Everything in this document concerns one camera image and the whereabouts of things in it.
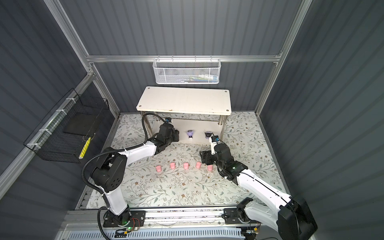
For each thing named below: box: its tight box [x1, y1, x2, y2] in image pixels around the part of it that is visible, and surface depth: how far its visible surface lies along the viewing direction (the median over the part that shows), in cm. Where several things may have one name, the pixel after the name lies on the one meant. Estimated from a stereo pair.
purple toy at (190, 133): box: [187, 130, 194, 139], surface depth 99 cm
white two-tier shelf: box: [136, 87, 232, 144], surface depth 86 cm
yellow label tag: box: [78, 137, 92, 160], surface depth 70 cm
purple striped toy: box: [204, 131, 213, 140], surface depth 98 cm
